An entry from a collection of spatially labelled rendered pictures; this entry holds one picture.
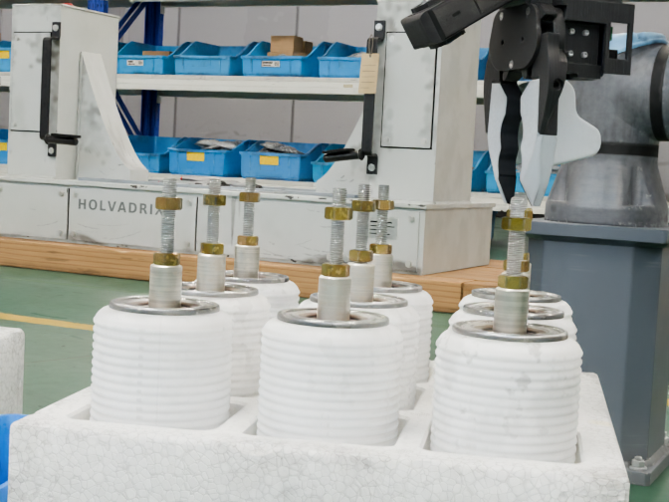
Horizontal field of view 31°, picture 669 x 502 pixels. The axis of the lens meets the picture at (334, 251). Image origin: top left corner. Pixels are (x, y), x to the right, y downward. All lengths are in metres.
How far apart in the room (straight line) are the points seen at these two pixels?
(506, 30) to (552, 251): 0.59
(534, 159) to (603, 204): 0.59
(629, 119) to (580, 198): 0.11
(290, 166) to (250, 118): 4.40
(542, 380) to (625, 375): 0.71
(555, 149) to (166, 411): 0.33
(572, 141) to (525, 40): 0.08
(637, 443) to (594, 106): 0.41
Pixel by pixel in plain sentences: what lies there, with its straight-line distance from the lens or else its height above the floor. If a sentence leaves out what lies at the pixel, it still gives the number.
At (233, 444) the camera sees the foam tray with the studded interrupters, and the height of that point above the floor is 0.18.
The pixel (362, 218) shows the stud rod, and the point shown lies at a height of 0.32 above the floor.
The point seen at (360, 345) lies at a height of 0.24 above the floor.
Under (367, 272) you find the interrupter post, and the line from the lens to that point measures 0.92.
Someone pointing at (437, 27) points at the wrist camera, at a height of 0.45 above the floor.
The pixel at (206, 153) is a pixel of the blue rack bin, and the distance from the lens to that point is 6.53.
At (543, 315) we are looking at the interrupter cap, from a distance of 0.89.
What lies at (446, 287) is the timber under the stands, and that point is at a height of 0.06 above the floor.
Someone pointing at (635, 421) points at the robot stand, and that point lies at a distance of 1.49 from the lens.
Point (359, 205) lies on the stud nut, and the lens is 0.92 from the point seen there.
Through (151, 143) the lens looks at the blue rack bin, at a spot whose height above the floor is 0.42.
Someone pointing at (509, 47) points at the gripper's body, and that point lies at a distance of 0.92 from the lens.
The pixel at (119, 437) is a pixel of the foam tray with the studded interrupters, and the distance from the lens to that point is 0.78.
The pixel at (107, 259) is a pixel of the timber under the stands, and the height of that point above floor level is 0.05.
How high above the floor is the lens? 0.36
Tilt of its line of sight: 4 degrees down
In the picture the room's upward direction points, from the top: 3 degrees clockwise
